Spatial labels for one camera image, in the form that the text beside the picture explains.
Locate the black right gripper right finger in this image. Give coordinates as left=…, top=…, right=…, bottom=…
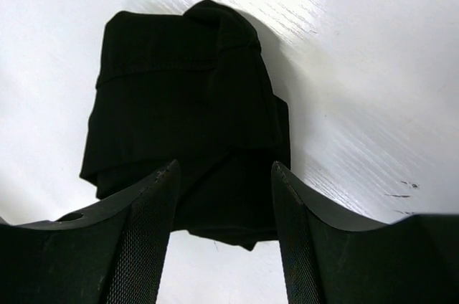
left=271, top=162, right=458, bottom=303

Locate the black skirt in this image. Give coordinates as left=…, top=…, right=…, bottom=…
left=80, top=0, right=290, bottom=250

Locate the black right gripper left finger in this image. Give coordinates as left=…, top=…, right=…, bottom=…
left=1, top=161, right=181, bottom=303

